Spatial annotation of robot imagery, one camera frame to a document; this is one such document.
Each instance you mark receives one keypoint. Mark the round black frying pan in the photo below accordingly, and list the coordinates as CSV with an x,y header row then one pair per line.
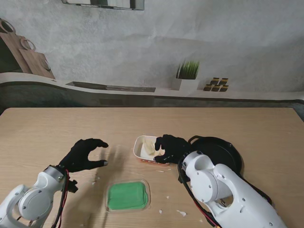
x,y
221,152

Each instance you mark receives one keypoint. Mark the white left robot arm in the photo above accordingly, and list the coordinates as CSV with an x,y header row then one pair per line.
x,y
35,199

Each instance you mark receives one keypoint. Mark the dark wooden cutting board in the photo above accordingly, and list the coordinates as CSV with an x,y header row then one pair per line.
x,y
12,47

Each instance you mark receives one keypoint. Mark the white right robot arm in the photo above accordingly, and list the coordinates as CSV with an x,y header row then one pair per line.
x,y
213,180

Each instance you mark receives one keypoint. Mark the large white scrap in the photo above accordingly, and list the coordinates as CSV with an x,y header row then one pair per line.
x,y
181,212

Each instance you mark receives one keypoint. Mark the dark wall shelf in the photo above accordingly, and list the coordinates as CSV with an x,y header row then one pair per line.
x,y
102,3

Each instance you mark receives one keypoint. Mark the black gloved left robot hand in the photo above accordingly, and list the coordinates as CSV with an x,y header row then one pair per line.
x,y
78,156

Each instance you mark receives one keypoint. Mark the yellow black spice jar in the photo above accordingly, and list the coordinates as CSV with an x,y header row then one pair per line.
x,y
215,88
207,87
223,81
224,88
215,81

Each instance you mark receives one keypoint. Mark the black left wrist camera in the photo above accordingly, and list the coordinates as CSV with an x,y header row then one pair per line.
x,y
72,186

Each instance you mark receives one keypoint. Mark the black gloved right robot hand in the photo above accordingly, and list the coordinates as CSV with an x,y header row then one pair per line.
x,y
177,148

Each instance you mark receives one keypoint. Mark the white food container orange print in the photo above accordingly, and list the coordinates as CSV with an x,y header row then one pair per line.
x,y
137,149

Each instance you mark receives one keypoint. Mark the dark flat cooktop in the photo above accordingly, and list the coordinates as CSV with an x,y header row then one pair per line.
x,y
111,87

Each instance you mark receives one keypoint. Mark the light wooden cutting board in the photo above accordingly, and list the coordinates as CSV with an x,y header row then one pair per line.
x,y
35,61

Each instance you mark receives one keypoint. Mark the green grass plant white pot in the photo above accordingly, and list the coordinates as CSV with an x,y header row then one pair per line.
x,y
187,73

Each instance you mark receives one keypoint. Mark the thin white strip scrap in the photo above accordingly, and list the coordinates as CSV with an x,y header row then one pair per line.
x,y
164,170

